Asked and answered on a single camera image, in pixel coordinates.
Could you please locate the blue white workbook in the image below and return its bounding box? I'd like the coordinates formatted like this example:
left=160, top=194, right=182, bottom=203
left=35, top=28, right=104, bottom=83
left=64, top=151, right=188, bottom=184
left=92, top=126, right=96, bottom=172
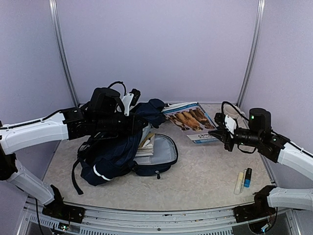
left=162, top=102, right=218, bottom=144

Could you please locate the pink illustrated picture book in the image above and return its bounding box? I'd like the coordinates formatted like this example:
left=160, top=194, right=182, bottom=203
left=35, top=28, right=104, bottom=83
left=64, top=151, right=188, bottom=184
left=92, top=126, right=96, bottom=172
left=135, top=133, right=155, bottom=157

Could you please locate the navy blue student backpack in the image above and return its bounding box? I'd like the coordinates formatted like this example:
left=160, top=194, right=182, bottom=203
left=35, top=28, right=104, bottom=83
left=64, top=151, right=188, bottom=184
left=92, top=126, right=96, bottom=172
left=71, top=98, right=179, bottom=195

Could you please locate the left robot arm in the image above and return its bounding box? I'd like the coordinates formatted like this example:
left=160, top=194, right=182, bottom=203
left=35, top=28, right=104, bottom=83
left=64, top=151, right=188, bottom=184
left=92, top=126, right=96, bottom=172
left=0, top=88, right=146, bottom=218

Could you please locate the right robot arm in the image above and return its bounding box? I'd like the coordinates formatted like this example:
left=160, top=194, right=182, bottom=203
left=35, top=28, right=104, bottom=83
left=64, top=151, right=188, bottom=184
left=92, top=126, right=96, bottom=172
left=210, top=108, right=313, bottom=222

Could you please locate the white cartoon mug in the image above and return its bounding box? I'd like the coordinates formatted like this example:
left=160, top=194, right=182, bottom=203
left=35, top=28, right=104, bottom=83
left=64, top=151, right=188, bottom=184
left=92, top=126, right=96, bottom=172
left=224, top=104, right=246, bottom=122

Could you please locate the white marker pen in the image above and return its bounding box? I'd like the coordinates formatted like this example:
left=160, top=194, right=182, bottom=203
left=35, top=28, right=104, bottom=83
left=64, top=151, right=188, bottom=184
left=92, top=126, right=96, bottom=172
left=240, top=168, right=247, bottom=193

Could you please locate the blue capped black marker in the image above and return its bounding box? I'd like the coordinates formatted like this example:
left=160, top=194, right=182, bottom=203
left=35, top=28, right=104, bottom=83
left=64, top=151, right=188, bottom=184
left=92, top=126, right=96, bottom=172
left=244, top=168, right=252, bottom=188

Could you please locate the cream highlighter pen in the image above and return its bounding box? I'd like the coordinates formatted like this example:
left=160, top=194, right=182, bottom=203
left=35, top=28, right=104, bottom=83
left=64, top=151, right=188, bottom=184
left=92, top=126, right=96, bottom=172
left=234, top=172, right=243, bottom=195

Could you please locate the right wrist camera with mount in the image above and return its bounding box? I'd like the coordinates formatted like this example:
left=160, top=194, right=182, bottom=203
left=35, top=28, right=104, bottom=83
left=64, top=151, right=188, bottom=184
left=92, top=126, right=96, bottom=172
left=214, top=113, right=238, bottom=134

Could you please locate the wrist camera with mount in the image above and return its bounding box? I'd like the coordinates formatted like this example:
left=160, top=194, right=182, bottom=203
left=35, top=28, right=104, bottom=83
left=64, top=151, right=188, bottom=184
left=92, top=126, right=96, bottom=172
left=214, top=113, right=238, bottom=134
left=122, top=88, right=141, bottom=116

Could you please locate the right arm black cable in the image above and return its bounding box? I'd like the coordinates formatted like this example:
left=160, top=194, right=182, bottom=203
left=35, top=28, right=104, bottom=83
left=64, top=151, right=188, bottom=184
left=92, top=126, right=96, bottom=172
left=221, top=100, right=246, bottom=120

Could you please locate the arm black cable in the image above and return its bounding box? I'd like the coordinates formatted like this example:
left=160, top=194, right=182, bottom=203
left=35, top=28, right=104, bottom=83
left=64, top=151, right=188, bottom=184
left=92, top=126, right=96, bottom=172
left=221, top=100, right=246, bottom=120
left=107, top=80, right=127, bottom=95

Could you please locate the right aluminium frame post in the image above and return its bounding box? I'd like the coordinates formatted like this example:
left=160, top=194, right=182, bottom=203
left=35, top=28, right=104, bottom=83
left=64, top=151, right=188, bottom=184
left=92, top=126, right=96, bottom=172
left=236, top=0, right=266, bottom=107

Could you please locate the aluminium frame post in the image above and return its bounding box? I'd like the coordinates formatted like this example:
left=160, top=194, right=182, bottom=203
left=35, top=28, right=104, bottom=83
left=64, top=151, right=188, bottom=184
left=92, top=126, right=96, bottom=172
left=236, top=0, right=266, bottom=107
left=48, top=0, right=80, bottom=107

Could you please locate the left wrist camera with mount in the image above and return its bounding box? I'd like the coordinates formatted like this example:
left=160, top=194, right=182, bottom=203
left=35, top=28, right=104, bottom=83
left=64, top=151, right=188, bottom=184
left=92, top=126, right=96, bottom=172
left=122, top=88, right=141, bottom=116

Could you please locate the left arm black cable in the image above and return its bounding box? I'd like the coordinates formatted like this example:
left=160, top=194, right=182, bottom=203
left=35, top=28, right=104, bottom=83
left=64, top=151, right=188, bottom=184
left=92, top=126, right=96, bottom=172
left=107, top=80, right=127, bottom=95

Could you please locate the left aluminium frame post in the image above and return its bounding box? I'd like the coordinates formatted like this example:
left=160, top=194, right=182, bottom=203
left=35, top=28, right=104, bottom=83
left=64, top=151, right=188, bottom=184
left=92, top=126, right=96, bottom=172
left=48, top=0, right=80, bottom=107

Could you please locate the front aluminium rail base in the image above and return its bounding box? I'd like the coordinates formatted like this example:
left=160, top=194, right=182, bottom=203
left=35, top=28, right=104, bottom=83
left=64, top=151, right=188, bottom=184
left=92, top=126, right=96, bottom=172
left=14, top=197, right=301, bottom=235

